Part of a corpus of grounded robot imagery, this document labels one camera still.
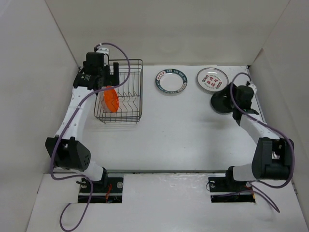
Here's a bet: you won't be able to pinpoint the orange plate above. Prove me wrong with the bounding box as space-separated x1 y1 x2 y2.
102 89 119 113

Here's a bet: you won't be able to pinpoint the black plate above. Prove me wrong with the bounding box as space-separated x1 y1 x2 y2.
211 84 236 114

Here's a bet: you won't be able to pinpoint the white plate red characters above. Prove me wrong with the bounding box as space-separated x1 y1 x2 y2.
197 67 229 94

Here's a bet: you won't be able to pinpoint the white plate dark patterned rim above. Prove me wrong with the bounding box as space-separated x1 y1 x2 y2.
155 69 188 94

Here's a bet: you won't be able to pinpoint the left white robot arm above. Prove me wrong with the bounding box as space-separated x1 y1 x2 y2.
45 48 119 192

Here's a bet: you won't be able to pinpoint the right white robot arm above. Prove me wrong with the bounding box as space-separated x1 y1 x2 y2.
223 83 295 190

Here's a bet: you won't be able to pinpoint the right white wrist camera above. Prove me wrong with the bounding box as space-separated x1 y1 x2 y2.
246 81 257 94

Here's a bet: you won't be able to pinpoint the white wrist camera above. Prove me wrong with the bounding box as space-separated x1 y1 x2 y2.
94 43 110 58
246 81 257 94

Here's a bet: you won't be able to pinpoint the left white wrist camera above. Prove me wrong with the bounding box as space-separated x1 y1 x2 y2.
94 43 110 58

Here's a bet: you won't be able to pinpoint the grey wire dish rack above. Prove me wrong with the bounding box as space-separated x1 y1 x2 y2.
93 59 143 123

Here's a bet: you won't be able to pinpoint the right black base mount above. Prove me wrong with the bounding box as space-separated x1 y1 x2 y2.
206 176 255 203

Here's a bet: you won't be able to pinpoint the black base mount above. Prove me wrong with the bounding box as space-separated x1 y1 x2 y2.
206 176 255 203
76 177 124 203

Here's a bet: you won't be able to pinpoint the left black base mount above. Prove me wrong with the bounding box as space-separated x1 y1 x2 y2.
76 177 124 203

